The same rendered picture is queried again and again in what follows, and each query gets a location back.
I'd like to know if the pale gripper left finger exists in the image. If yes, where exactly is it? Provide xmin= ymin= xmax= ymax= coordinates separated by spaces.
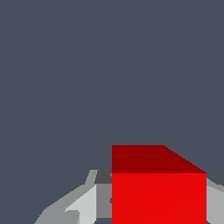
xmin=34 ymin=169 xmax=113 ymax=224

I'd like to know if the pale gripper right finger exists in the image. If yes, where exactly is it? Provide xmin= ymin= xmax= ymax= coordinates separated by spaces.
xmin=206 ymin=178 xmax=224 ymax=224

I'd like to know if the red cube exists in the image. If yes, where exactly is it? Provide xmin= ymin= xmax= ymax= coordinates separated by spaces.
xmin=111 ymin=144 xmax=207 ymax=224

